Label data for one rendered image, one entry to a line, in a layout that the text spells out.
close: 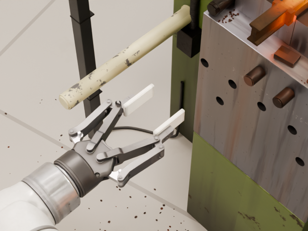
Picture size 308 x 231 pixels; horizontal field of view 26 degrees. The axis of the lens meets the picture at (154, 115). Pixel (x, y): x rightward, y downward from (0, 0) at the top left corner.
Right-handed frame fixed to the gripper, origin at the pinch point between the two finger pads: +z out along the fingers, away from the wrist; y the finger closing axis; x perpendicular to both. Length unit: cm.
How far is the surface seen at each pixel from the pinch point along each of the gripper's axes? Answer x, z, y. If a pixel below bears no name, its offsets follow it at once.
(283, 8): 2.0, 33.4, 0.5
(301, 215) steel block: -51, 29, 20
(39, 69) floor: -100, 32, -96
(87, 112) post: -83, 25, -58
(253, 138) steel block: -36.3, 29.1, 2.7
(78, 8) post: -34, 25, -56
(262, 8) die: -3.6, 35.1, -5.4
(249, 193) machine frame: -60, 29, 5
